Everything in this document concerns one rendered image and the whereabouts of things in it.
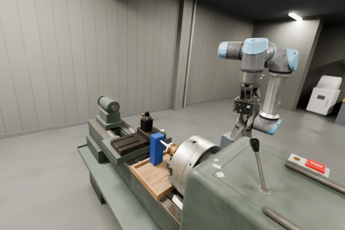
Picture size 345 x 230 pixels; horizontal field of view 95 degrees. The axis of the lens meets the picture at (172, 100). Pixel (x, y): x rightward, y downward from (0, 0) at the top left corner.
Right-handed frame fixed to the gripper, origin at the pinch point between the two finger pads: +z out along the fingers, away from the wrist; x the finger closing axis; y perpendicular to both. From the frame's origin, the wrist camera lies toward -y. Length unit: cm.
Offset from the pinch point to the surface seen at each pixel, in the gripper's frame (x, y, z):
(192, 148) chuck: -20.1, 10.6, 14.7
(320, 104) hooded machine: 101, -635, 211
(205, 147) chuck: -14.7, 7.1, 14.3
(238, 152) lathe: -0.2, 2.3, 13.7
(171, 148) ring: -38.2, 5.7, 26.9
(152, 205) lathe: -39, 25, 57
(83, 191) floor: -158, 32, 130
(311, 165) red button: 26.1, -8.9, 15.3
